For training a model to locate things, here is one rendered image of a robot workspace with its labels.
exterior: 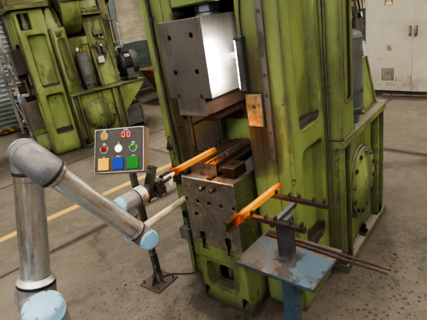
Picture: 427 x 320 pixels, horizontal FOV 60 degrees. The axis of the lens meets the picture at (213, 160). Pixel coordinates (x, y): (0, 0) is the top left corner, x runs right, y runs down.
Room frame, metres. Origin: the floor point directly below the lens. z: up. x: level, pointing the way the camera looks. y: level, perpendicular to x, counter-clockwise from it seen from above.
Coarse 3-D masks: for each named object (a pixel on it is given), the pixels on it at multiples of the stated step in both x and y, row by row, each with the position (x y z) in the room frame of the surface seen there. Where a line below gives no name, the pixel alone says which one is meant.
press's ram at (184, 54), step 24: (168, 24) 2.03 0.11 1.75; (192, 24) 1.93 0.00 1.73; (216, 24) 1.99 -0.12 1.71; (168, 48) 2.05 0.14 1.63; (192, 48) 1.95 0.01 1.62; (216, 48) 1.96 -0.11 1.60; (168, 72) 2.07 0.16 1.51; (192, 72) 1.96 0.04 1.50; (216, 72) 1.94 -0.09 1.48; (192, 96) 1.98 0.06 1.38; (216, 96) 1.92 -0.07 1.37
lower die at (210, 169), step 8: (224, 144) 2.25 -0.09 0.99; (240, 144) 2.20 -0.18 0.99; (248, 144) 2.19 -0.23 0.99; (216, 152) 2.09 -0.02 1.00; (224, 152) 2.08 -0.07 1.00; (232, 152) 2.07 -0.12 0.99; (240, 152) 2.11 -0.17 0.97; (216, 160) 1.99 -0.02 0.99; (240, 160) 2.11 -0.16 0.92; (192, 168) 2.05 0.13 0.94; (200, 168) 2.00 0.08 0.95; (208, 168) 1.96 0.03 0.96; (216, 168) 1.93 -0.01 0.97; (216, 176) 1.93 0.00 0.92
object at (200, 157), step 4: (212, 148) 2.05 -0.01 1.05; (204, 152) 1.99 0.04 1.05; (208, 152) 1.99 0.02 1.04; (212, 152) 2.01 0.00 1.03; (196, 156) 1.94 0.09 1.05; (200, 156) 1.93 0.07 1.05; (204, 156) 1.96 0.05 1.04; (192, 160) 1.89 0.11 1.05; (196, 160) 1.91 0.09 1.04; (200, 160) 1.93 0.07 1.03; (180, 164) 1.85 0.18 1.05; (184, 164) 1.84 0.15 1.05; (188, 164) 1.85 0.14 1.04; (192, 164) 1.88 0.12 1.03; (172, 168) 1.79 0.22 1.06; (176, 168) 1.78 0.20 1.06; (180, 168) 1.81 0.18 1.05; (184, 168) 1.83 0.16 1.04; (168, 172) 1.75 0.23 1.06; (176, 172) 1.77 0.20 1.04; (160, 176) 1.72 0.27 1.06; (164, 176) 1.72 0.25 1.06
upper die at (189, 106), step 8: (240, 88) 2.18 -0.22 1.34; (224, 96) 2.06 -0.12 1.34; (232, 96) 2.11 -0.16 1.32; (240, 96) 2.17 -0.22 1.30; (184, 104) 2.03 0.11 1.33; (192, 104) 1.99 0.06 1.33; (200, 104) 1.95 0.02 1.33; (208, 104) 1.94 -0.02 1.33; (216, 104) 1.99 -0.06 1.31; (224, 104) 2.05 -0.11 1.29; (232, 104) 2.10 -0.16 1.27; (184, 112) 2.03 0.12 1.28; (192, 112) 2.00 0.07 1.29; (200, 112) 1.96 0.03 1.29; (208, 112) 1.94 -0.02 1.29
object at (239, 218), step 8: (280, 184) 1.63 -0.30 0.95; (264, 192) 1.57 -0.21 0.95; (272, 192) 1.57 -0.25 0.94; (256, 200) 1.51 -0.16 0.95; (264, 200) 1.52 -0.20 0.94; (248, 208) 1.44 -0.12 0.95; (256, 208) 1.47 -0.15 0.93; (232, 216) 1.38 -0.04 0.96; (240, 216) 1.38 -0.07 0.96; (232, 224) 1.35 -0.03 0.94
